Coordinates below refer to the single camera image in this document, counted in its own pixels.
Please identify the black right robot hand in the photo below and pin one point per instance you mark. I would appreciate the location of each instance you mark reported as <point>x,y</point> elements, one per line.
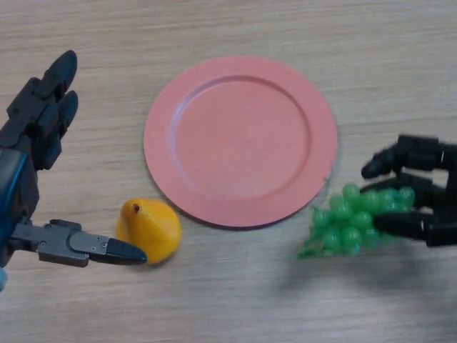
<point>435,160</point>

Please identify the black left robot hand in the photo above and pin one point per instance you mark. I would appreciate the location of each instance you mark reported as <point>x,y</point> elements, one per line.
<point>25,132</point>

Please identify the green grapes bunch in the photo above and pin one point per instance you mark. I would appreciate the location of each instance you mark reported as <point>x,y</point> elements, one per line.
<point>351,218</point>

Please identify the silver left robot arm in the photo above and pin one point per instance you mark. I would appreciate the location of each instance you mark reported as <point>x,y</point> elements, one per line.
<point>2,278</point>

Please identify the pink round plate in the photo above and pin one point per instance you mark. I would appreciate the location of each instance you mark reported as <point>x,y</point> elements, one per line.
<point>235,143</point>

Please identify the yellow pear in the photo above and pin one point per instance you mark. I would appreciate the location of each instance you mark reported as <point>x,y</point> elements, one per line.
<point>157,223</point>

